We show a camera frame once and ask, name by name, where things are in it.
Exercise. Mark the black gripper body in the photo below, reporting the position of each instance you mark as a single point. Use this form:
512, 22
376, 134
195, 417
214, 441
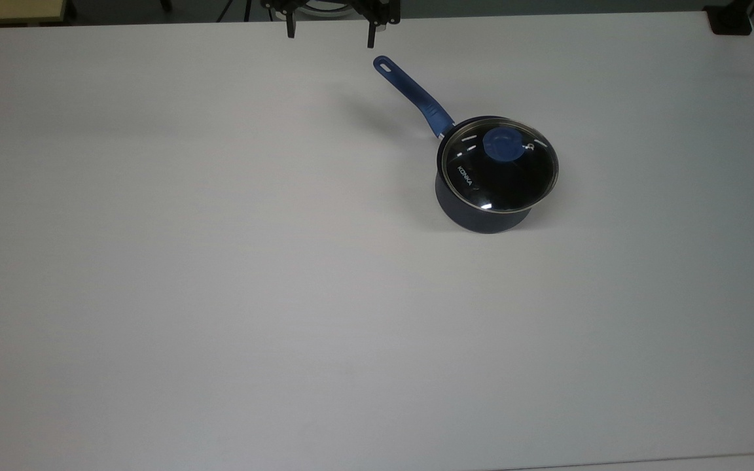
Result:
380, 9

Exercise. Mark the black table clamp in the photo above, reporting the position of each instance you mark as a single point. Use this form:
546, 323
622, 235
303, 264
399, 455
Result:
730, 21

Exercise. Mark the glass lid with blue knob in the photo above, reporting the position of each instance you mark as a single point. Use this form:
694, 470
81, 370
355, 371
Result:
514, 186

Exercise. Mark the black tripod stand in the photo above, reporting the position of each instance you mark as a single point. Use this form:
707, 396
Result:
245, 9

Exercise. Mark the light wooden table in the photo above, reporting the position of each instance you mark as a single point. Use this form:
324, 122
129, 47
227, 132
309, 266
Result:
4, 9

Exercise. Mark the dark blue saucepan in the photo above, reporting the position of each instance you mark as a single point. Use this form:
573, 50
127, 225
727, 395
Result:
416, 91

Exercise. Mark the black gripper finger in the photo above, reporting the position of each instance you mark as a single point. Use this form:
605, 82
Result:
290, 27
372, 36

